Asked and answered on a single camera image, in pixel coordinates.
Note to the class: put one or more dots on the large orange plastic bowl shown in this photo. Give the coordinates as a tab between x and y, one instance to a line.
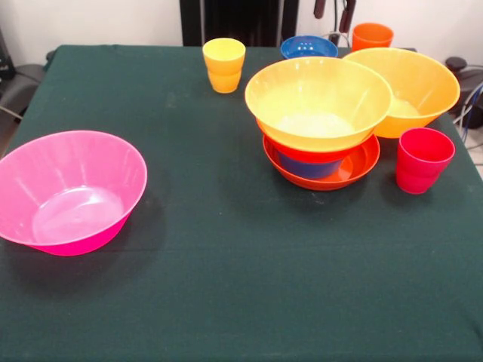
302	98
434	86

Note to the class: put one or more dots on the crimson plastic cup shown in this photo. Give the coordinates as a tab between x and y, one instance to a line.
419	169

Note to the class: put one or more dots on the black chair base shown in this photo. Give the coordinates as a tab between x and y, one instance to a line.
22	83
456	63

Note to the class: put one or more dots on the light blue translucent bowl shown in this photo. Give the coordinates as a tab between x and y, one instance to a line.
309	169

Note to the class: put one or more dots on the yellow plastic cup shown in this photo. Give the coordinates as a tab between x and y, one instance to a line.
224	71

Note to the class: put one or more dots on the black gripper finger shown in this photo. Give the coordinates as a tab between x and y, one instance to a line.
346	17
319	9

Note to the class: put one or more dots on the dark green tablecloth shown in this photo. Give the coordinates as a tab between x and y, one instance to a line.
241	283

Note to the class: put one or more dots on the large pink plastic bowl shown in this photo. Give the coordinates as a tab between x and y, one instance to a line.
75	169

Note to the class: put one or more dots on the orange plastic cup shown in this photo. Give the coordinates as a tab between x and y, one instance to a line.
371	37

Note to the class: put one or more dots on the red plastic bowl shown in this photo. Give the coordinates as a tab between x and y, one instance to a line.
302	152
362	166

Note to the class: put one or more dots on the black wall plug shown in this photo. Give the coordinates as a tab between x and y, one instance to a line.
334	38

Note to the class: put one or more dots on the dark blue plastic bowl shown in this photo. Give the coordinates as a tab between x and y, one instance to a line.
307	47

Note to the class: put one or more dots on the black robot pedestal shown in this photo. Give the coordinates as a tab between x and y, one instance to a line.
245	22

